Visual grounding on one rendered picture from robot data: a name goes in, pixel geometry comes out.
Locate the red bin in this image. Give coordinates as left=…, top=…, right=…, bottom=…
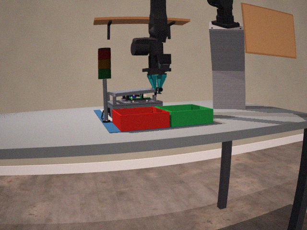
left=112, top=106, right=170, bottom=131

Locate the green open-top bin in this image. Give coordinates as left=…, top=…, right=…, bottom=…
left=155, top=104, right=213, bottom=127

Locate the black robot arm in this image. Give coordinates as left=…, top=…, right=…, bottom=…
left=130, top=0, right=240, bottom=70

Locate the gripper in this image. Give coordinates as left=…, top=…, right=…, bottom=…
left=142, top=68, right=171, bottom=89

